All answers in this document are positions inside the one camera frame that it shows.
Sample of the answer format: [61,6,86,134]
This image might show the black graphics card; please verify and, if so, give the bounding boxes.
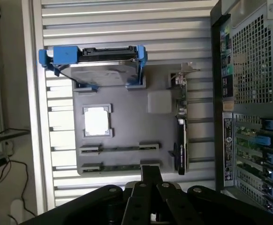
[167,62,201,176]

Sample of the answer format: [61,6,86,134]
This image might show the grey parts rack plate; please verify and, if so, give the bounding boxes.
[72,67,191,176]

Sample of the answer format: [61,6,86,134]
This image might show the green RAM stick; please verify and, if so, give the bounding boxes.
[81,164,142,174]
[81,144,160,155]

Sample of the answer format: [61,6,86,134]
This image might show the black flat stand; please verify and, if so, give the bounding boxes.
[0,127,31,145]

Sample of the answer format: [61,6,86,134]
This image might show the hard disk in blue caddy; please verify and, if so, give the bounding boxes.
[38,45,149,91]

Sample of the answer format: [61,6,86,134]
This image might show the silver CPU chip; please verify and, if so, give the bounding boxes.
[84,107,111,136]

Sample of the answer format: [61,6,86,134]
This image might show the thin black cable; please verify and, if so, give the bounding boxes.
[0,157,38,225]

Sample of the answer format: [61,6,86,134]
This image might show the black open PC case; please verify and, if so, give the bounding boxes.
[210,0,273,216]

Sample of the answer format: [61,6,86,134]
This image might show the aluminium table frame rail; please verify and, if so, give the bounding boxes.
[21,0,57,213]

